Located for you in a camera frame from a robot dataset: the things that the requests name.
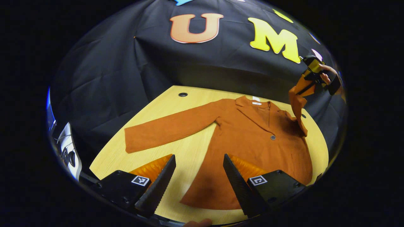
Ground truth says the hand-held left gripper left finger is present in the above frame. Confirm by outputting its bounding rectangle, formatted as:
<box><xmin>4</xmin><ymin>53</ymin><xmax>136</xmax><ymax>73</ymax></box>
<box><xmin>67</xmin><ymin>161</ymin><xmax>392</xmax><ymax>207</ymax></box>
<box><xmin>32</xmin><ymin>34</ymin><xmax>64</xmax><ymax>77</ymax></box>
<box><xmin>92</xmin><ymin>154</ymin><xmax>176</xmax><ymax>218</ymax></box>

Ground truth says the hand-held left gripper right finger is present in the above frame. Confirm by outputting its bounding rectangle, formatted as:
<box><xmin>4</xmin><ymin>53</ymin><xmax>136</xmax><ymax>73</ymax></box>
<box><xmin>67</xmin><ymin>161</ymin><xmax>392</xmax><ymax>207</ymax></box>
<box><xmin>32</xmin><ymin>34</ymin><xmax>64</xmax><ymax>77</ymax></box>
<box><xmin>223</xmin><ymin>154</ymin><xmax>308</xmax><ymax>218</ymax></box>

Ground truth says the rust orange coat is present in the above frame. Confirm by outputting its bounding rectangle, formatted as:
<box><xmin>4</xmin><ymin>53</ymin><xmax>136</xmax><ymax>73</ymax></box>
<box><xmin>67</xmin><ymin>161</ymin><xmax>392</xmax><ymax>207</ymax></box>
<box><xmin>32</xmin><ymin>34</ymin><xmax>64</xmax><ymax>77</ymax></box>
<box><xmin>124</xmin><ymin>85</ymin><xmax>313</xmax><ymax>211</ymax></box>

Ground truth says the white side table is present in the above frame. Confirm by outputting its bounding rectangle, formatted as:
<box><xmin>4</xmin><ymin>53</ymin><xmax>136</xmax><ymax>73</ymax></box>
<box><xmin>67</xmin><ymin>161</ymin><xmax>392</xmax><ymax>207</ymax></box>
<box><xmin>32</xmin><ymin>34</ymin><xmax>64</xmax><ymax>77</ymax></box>
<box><xmin>52</xmin><ymin>122</ymin><xmax>83</xmax><ymax>182</ymax></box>

